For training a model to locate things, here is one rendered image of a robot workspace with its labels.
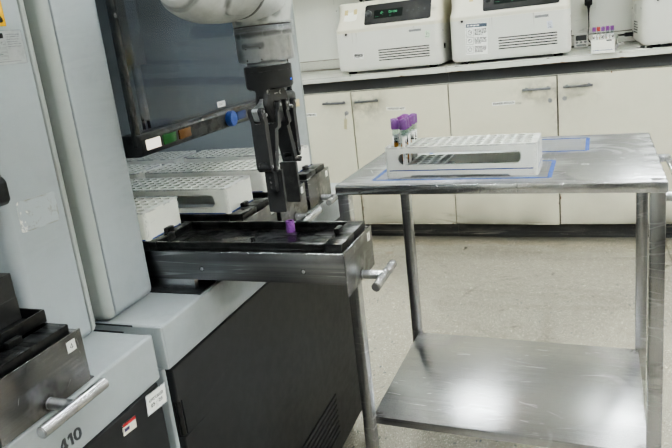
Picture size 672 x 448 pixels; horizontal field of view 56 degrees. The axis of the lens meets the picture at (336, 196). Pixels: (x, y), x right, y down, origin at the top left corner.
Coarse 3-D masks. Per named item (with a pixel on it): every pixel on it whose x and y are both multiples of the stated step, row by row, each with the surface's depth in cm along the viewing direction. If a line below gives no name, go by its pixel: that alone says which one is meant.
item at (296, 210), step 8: (304, 184) 140; (256, 192) 131; (264, 192) 130; (304, 192) 140; (304, 200) 140; (288, 208) 132; (296, 208) 136; (304, 208) 140; (320, 208) 138; (280, 216) 129; (288, 216) 132; (296, 216) 135; (304, 216) 134; (312, 216) 133
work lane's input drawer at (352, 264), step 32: (192, 224) 114; (224, 224) 112; (256, 224) 109; (320, 224) 105; (352, 224) 102; (160, 256) 103; (192, 256) 101; (224, 256) 99; (256, 256) 97; (288, 256) 95; (320, 256) 93; (352, 256) 95; (352, 288) 95
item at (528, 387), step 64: (384, 192) 124; (448, 192) 119; (512, 192) 114; (576, 192) 110; (640, 192) 106; (640, 256) 150; (640, 320) 154; (448, 384) 151; (512, 384) 148; (576, 384) 145; (640, 384) 142
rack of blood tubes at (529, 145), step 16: (400, 144) 130; (416, 144) 128; (432, 144) 126; (448, 144) 125; (464, 144) 122; (480, 144) 120; (496, 144) 119; (512, 144) 118; (528, 144) 117; (416, 160) 132; (432, 160) 129; (448, 160) 128; (464, 160) 132; (480, 160) 131; (496, 160) 130; (512, 160) 128; (528, 160) 118; (400, 176) 128
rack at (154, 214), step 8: (136, 200) 114; (144, 200) 113; (152, 200) 113; (160, 200) 112; (168, 200) 111; (176, 200) 113; (136, 208) 109; (144, 208) 108; (152, 208) 107; (160, 208) 108; (168, 208) 111; (176, 208) 113; (144, 216) 105; (152, 216) 106; (160, 216) 108; (168, 216) 110; (176, 216) 113; (144, 224) 105; (152, 224) 106; (160, 224) 108; (168, 224) 110; (176, 224) 113; (144, 232) 105; (152, 232) 106; (160, 232) 108
